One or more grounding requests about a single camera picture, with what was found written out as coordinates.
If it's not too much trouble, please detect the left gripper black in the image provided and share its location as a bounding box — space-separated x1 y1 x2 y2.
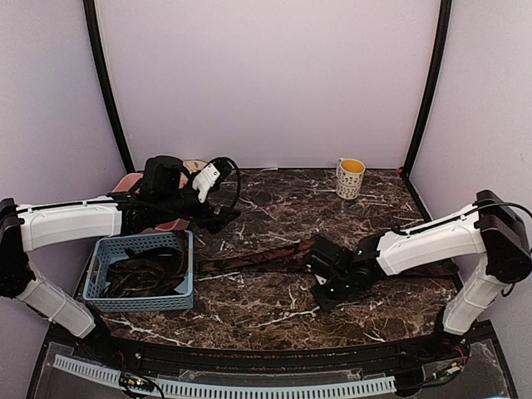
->
155 177 241 234

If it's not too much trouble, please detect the brown red patterned tie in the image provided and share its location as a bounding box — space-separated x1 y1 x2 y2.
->
197 234 456 278

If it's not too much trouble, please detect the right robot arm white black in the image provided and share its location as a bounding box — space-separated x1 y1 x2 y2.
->
304 190 531 361

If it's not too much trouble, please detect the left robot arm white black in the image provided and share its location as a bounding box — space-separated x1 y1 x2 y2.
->
1 192 241 362

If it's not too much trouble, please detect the beige floral plate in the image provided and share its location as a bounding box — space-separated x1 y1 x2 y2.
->
183 160 207 174

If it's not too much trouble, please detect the blue perforated plastic basket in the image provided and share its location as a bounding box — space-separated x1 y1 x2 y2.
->
82 230 194 313

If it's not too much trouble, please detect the white mug yellow inside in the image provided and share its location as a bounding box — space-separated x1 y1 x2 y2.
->
336 158 366 200

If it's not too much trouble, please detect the pink divided organizer tray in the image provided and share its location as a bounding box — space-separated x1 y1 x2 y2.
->
112 172 190 234

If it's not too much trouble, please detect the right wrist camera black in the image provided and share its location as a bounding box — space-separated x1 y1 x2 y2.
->
303 238 354 279

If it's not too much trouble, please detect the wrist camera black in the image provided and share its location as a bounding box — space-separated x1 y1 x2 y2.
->
139 155 234 204
303 238 354 279

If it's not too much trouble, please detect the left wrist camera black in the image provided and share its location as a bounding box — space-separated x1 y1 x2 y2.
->
139 155 234 204

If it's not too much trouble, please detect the white slotted cable duct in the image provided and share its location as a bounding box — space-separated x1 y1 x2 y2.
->
52 355 397 398

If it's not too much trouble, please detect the black front rail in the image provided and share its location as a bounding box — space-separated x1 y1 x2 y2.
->
49 323 495 375

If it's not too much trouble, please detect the left black frame post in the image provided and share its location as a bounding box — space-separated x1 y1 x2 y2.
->
82 0 135 173

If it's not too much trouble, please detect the black frame post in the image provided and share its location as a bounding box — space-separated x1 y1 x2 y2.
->
82 0 135 173
402 0 452 179

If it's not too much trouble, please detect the right black frame post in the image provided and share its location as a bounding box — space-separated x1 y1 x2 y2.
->
402 0 452 179

